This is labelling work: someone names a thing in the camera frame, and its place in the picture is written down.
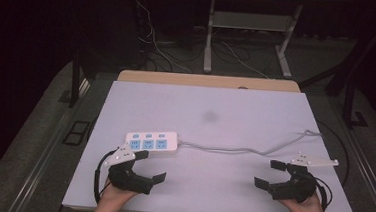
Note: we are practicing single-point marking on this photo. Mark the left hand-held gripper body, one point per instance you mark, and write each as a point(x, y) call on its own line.
point(127, 178)

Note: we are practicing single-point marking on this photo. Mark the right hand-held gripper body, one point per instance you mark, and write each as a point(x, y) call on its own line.
point(299, 187)

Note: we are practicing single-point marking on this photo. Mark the white power strip blue sockets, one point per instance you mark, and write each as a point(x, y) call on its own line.
point(153, 140)

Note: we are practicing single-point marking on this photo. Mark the person's left hand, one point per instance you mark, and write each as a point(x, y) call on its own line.
point(112, 197)

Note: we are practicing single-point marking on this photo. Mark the person's right hand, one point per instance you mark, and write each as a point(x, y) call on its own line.
point(307, 211)

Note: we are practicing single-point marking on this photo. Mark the black metal stand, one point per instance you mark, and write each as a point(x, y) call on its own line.
point(75, 78)
point(348, 97)

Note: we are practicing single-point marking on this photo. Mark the black rectangular floor frame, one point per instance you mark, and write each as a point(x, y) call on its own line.
point(76, 133)

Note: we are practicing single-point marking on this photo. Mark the metal floor rail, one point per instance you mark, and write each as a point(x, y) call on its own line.
point(371, 175)
point(49, 143)

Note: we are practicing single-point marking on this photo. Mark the grey metal desk frame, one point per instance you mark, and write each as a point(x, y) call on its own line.
point(248, 20)

